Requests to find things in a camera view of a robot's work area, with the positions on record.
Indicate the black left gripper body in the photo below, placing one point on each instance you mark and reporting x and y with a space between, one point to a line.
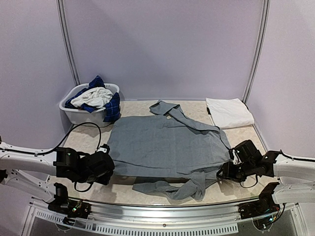
103 179

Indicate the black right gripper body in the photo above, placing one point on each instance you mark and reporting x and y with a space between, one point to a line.
227 174

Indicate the white and green raglan shirt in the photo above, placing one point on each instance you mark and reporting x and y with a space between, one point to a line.
229 113

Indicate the grey garment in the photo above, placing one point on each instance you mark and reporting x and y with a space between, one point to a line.
171 153

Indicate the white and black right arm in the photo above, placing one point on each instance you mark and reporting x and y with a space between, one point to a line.
272 164

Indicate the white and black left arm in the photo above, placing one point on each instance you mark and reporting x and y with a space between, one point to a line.
16 163

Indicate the white plastic laundry basket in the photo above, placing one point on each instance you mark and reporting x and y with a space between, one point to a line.
77 116

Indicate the white garment in basket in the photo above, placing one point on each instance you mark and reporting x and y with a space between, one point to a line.
94 97

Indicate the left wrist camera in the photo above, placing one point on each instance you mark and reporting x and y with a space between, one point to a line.
104 148

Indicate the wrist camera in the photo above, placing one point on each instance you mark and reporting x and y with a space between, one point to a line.
104 148
244 151

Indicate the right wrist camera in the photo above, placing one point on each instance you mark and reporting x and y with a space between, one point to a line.
244 151

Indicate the aluminium front rail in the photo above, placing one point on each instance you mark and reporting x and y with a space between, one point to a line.
119 211

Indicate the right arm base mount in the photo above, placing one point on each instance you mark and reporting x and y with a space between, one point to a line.
264 212

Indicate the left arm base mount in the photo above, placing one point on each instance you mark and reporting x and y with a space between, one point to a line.
71 209

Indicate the right aluminium corner post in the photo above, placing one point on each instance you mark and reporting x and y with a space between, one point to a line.
258 49

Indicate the aluminium corner post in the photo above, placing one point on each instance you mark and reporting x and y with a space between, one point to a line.
258 49
66 41

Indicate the left aluminium corner post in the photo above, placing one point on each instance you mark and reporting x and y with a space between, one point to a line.
66 41

